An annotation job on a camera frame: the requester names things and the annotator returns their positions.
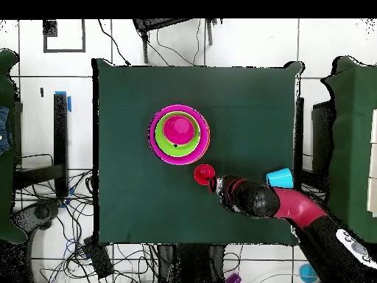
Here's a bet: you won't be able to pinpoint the red cup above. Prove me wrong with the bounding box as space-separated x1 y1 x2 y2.
194 164 216 186

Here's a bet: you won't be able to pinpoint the large pink bowl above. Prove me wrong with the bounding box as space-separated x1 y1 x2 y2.
147 104 211 166

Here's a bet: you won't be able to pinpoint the green bowl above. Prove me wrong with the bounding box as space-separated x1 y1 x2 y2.
155 111 202 158

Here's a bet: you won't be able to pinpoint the small pink-red bowl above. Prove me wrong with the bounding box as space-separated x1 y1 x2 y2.
162 114 196 146

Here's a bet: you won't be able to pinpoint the blue cup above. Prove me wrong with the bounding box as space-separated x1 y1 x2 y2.
265 167 295 189

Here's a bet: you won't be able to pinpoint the dark green tablecloth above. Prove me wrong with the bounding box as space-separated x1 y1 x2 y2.
91 57 304 247

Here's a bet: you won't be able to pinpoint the blue round object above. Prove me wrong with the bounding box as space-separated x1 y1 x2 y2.
298 262 320 283

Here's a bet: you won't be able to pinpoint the black power strip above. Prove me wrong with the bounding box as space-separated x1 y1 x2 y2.
82 237 115 279

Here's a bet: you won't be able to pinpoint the green side table cloth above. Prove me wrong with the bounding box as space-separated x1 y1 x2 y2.
0 49 29 245
319 55 377 244

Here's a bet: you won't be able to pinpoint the white box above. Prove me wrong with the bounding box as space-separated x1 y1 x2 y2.
366 108 377 218

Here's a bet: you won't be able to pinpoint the blue tape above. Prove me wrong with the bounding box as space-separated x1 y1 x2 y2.
54 90 72 113

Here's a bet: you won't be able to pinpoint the black swivel chair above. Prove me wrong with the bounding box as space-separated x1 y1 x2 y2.
13 200 63 234

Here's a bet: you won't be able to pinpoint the blue denim fabric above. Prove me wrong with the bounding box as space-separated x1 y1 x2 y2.
0 105 13 156

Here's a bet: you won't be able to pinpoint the tangled cables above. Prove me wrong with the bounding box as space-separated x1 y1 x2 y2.
14 169 160 283

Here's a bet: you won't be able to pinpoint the black cable with plug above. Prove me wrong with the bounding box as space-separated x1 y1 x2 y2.
97 19 132 66

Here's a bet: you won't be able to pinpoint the black table frame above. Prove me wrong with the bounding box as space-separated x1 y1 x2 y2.
13 92 70 199

